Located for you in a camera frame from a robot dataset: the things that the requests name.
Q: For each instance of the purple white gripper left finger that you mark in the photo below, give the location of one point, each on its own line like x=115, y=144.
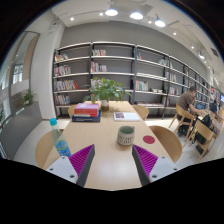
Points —
x=76, y=167

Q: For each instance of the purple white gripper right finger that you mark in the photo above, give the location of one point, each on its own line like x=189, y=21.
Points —
x=151, y=167

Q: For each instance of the clear water bottle blue cap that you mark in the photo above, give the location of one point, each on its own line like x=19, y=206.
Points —
x=59, y=140

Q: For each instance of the red round coaster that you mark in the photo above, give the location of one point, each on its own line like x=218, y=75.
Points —
x=148, y=139

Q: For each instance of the wooden chair near right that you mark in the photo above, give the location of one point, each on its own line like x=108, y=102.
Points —
x=169, y=140

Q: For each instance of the wooden chair near left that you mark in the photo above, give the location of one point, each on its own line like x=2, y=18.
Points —
x=43, y=149

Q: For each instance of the green ceramic mug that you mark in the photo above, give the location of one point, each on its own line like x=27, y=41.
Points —
x=125, y=135

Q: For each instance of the dark blue bottom book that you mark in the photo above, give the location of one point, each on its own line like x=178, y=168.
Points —
x=86, y=119

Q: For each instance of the wooden chair far right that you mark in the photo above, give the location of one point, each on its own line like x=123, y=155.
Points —
x=142, y=111

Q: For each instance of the wooden chair far left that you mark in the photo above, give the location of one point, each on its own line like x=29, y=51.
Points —
x=71, y=110

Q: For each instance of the pink red top books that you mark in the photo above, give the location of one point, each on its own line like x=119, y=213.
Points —
x=86, y=109

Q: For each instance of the open white magazine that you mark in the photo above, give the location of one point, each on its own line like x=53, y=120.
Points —
x=126, y=116

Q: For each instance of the wooden chair under man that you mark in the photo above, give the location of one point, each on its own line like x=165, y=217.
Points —
x=184, y=118

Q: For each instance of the wooden chair with bag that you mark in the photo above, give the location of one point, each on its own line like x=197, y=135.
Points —
x=205, y=132

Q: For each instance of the black backpack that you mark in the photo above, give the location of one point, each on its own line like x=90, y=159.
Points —
x=207, y=121

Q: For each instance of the seated man brown shirt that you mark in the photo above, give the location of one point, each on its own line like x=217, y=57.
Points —
x=187, y=99

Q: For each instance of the laptop on far table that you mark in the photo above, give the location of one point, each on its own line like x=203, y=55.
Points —
x=200, y=106

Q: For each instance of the potted green plant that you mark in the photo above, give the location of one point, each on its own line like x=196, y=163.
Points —
x=103, y=90

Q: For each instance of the small plant by window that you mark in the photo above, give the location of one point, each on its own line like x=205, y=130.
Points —
x=28, y=97

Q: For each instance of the large grey bookshelf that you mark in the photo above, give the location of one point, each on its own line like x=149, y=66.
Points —
x=150, y=77

